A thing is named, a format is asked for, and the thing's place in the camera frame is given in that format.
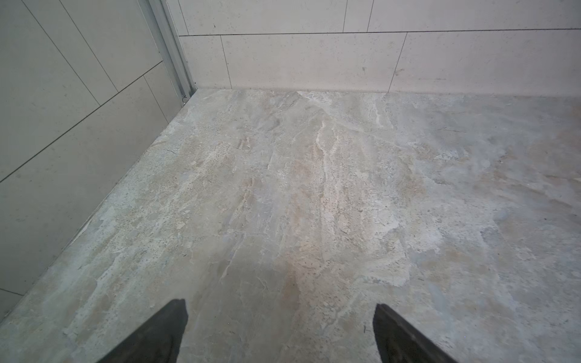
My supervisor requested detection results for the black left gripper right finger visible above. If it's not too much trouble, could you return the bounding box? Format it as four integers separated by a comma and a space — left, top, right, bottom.
372, 303, 457, 363

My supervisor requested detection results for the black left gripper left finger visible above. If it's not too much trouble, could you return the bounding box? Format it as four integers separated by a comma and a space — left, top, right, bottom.
98, 299, 189, 363

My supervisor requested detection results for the metal corner profile left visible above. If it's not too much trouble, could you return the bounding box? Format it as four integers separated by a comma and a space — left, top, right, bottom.
139, 0, 197, 104

